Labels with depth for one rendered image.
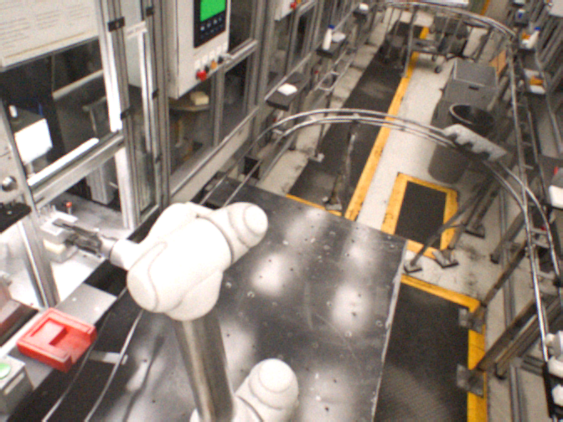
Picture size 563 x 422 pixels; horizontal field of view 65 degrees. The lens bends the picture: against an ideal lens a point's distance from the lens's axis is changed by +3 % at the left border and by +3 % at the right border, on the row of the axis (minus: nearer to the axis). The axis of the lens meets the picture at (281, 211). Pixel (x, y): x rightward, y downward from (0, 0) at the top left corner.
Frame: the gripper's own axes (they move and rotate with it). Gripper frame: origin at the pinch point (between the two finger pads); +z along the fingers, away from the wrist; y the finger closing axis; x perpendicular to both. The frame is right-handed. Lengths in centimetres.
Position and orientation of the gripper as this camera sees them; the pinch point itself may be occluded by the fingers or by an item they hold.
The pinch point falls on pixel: (64, 229)
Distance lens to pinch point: 167.2
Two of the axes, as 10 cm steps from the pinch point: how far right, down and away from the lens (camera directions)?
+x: -3.5, 5.7, -7.5
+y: 1.6, -7.5, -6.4
